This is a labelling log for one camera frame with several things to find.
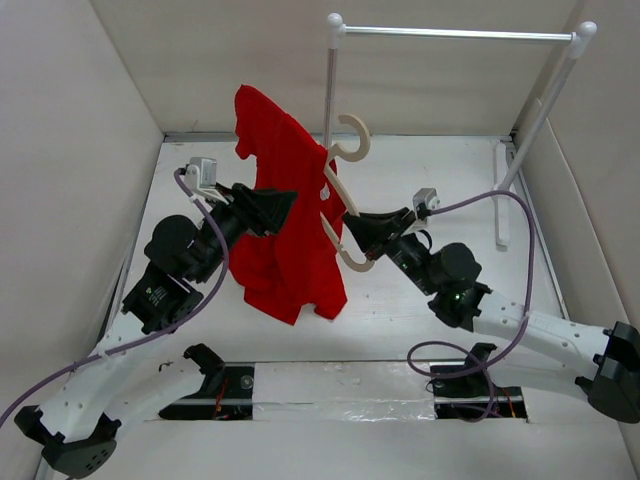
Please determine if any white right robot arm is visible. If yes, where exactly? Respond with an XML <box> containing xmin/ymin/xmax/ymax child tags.
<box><xmin>343</xmin><ymin>208</ymin><xmax>639</xmax><ymax>424</ymax></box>

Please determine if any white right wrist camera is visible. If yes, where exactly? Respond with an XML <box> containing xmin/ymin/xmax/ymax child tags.
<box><xmin>412</xmin><ymin>187</ymin><xmax>440</xmax><ymax>222</ymax></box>

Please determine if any red t shirt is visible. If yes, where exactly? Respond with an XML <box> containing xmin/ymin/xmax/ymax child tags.
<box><xmin>230</xmin><ymin>85</ymin><xmax>347</xmax><ymax>325</ymax></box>

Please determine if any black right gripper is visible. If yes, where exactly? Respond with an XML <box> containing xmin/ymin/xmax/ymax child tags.
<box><xmin>343</xmin><ymin>206</ymin><xmax>439</xmax><ymax>296</ymax></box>

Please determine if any wooden clothes hanger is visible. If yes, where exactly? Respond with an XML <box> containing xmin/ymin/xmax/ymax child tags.
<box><xmin>320</xmin><ymin>114</ymin><xmax>374</xmax><ymax>273</ymax></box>

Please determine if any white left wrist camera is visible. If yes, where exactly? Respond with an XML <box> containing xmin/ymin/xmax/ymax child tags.
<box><xmin>184</xmin><ymin>157</ymin><xmax>218</xmax><ymax>199</ymax></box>

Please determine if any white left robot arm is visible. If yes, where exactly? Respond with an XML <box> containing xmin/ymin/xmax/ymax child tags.
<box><xmin>14</xmin><ymin>183</ymin><xmax>297</xmax><ymax>479</ymax></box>

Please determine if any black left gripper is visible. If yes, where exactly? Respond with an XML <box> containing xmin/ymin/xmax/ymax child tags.
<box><xmin>192</xmin><ymin>181</ymin><xmax>296</xmax><ymax>284</ymax></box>

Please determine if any white clothes rack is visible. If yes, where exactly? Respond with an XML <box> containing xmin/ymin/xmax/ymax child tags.
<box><xmin>319</xmin><ymin>12</ymin><xmax>599</xmax><ymax>250</ymax></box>

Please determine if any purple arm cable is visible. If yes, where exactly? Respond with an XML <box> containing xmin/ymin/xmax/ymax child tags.
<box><xmin>406</xmin><ymin>189</ymin><xmax>537</xmax><ymax>424</ymax></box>
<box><xmin>0</xmin><ymin>167</ymin><xmax>232</xmax><ymax>429</ymax></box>

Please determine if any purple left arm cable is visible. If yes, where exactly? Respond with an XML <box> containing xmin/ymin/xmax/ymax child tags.
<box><xmin>0</xmin><ymin>167</ymin><xmax>232</xmax><ymax>429</ymax></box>

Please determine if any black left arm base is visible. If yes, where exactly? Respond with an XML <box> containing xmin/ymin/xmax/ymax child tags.
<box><xmin>158</xmin><ymin>344</ymin><xmax>255</xmax><ymax>421</ymax></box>

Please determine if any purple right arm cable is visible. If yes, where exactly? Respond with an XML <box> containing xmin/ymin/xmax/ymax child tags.
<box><xmin>406</xmin><ymin>189</ymin><xmax>537</xmax><ymax>424</ymax></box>

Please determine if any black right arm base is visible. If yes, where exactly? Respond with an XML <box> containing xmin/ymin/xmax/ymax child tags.
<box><xmin>426</xmin><ymin>372</ymin><xmax>527</xmax><ymax>422</ymax></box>

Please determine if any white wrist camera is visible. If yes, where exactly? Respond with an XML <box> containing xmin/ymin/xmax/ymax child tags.
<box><xmin>184</xmin><ymin>157</ymin><xmax>218</xmax><ymax>199</ymax></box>
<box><xmin>412</xmin><ymin>187</ymin><xmax>440</xmax><ymax>222</ymax></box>

